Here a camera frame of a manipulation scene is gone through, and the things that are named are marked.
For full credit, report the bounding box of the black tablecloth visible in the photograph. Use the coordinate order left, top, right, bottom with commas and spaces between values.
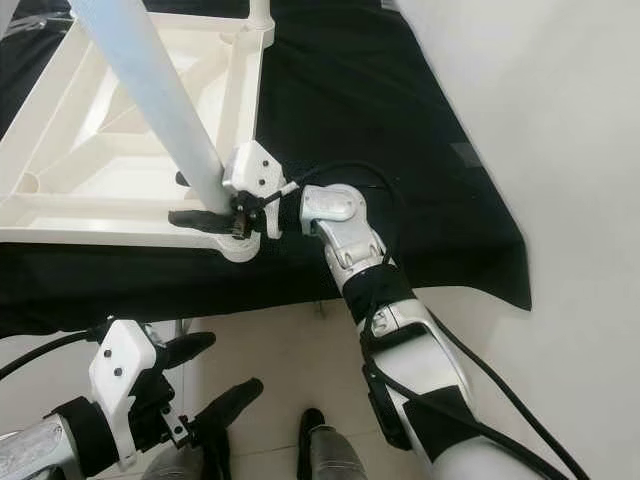
0, 0, 533, 339

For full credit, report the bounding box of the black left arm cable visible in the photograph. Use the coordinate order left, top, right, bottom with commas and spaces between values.
0, 328, 106, 379

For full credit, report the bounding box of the white plastic children table top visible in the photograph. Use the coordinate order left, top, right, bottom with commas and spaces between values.
0, 15, 276, 263

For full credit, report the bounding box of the clear tape patch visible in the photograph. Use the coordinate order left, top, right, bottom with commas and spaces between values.
450, 143, 483, 169

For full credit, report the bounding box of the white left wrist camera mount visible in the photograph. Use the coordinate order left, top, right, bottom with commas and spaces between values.
88, 320, 166, 466

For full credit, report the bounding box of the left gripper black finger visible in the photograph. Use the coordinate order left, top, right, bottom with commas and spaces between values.
192, 378, 266, 449
160, 333, 218, 366

